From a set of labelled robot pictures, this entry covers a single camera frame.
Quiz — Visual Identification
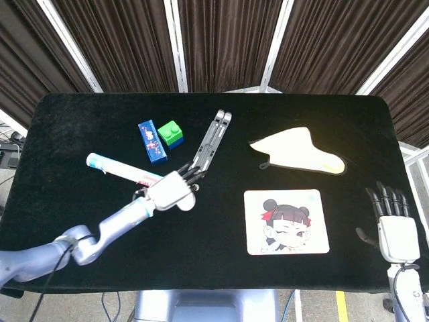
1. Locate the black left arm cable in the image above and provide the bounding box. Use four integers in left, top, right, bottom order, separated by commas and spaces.
29, 233, 97, 322

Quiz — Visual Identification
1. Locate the yellow oven mitt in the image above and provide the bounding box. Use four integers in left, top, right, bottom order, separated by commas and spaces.
249, 126, 347, 176

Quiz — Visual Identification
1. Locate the black folding laptop stand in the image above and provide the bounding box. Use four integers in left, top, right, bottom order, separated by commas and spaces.
187, 109, 233, 174

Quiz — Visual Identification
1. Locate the black velvet tablecloth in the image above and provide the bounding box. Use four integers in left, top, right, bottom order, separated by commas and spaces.
0, 92, 429, 298

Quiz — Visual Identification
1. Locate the green building block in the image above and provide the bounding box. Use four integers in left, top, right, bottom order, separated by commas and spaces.
157, 120, 184, 146

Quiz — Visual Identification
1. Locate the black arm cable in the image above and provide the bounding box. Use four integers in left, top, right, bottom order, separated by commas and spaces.
392, 263, 420, 322
29, 233, 97, 322

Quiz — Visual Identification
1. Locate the blue printed carton box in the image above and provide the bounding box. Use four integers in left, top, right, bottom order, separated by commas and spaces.
137, 119, 168, 166

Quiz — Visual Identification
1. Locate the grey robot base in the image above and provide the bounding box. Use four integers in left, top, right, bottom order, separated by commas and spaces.
133, 288, 280, 322

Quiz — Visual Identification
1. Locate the blue floor cable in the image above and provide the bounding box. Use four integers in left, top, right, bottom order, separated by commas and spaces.
280, 289, 296, 322
101, 290, 121, 322

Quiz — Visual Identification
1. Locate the brown pleated curtain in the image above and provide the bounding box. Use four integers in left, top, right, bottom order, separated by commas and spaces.
177, 0, 283, 93
50, 0, 179, 93
267, 0, 429, 95
0, 0, 94, 130
370, 28, 429, 149

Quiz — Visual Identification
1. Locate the black floor equipment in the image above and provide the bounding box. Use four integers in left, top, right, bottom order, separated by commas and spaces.
0, 132, 25, 168

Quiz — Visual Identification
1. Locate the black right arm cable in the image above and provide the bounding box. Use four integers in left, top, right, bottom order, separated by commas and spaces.
392, 263, 420, 322

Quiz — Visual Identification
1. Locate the white aluminium frame post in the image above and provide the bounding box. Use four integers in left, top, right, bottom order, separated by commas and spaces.
163, 0, 189, 93
259, 0, 296, 94
36, 0, 103, 93
355, 6, 429, 96
0, 109, 28, 138

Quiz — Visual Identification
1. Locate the white computer mouse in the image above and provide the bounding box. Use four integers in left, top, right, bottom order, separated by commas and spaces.
177, 195, 196, 212

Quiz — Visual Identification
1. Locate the aluminium side frame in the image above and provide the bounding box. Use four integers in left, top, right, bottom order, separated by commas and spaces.
398, 140, 429, 222

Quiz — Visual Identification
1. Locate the cartoon girl mouse pad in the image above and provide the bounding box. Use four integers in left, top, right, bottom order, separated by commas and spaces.
243, 189, 330, 256

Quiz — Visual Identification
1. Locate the white toothpaste tube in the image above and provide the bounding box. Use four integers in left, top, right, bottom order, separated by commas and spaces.
86, 152, 166, 187

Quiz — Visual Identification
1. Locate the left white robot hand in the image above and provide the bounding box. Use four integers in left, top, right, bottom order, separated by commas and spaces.
147, 162, 208, 212

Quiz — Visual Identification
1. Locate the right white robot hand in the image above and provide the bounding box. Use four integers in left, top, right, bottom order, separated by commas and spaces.
355, 180, 422, 264

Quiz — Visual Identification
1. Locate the yellow floor tape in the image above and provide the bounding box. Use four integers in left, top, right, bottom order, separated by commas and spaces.
335, 290, 349, 322

